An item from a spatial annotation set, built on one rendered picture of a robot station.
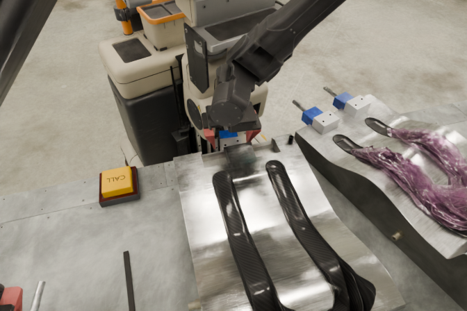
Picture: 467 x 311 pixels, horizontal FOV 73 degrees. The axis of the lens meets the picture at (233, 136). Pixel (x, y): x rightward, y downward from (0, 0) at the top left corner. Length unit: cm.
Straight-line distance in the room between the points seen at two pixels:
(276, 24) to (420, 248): 46
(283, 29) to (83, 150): 168
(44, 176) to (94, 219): 130
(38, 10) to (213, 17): 58
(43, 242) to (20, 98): 198
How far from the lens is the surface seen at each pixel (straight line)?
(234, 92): 53
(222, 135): 76
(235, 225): 58
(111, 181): 72
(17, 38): 22
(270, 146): 70
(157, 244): 66
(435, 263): 68
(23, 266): 74
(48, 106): 247
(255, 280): 50
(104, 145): 203
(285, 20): 52
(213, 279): 50
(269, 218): 58
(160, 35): 112
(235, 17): 81
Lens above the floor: 138
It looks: 46 degrees down
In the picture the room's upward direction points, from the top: straight up
